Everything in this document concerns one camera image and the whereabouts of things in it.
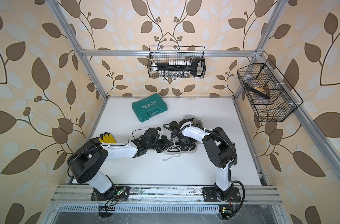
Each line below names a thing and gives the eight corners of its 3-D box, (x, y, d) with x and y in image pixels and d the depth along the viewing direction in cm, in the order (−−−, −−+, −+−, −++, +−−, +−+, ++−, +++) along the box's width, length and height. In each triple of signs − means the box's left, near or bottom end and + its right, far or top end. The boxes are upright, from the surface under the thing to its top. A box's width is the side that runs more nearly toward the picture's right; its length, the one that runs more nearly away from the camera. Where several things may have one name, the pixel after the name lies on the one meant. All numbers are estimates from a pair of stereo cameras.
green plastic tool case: (140, 123, 105) (139, 120, 101) (130, 107, 116) (129, 103, 112) (168, 109, 114) (168, 106, 110) (156, 96, 125) (156, 92, 121)
